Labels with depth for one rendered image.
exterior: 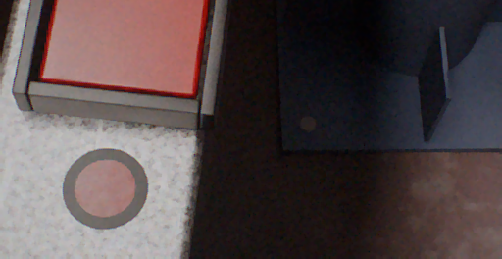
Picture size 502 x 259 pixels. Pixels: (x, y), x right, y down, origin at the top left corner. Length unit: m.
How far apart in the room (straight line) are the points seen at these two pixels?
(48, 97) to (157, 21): 0.05
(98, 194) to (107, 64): 0.05
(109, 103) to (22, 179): 0.04
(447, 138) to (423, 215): 0.11
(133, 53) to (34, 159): 0.05
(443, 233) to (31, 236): 1.02
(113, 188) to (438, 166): 1.04
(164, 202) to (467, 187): 1.03
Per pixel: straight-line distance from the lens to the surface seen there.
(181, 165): 0.40
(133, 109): 0.39
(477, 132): 1.42
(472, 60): 1.47
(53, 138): 0.41
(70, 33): 0.41
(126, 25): 0.41
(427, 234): 1.37
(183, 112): 0.39
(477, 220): 1.39
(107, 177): 0.40
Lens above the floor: 1.29
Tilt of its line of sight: 67 degrees down
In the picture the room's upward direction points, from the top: 4 degrees clockwise
